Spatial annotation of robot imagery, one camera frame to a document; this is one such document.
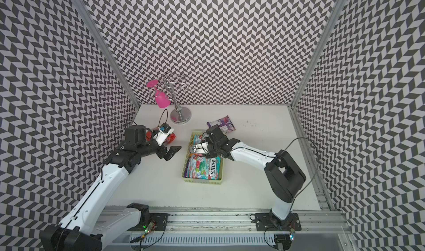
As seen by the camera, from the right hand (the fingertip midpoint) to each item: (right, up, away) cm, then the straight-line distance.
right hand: (203, 145), depth 87 cm
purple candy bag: (-9, -13, -4) cm, 16 cm away
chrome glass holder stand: (-19, +17, +27) cm, 37 cm away
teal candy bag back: (-4, +3, +7) cm, 9 cm away
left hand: (-13, +3, -10) cm, 17 cm away
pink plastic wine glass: (-28, +26, +18) cm, 42 cm away
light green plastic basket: (-8, -17, -4) cm, 19 cm away
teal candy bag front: (-1, -10, -4) cm, 11 cm away
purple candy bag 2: (+12, +11, +21) cm, 26 cm away
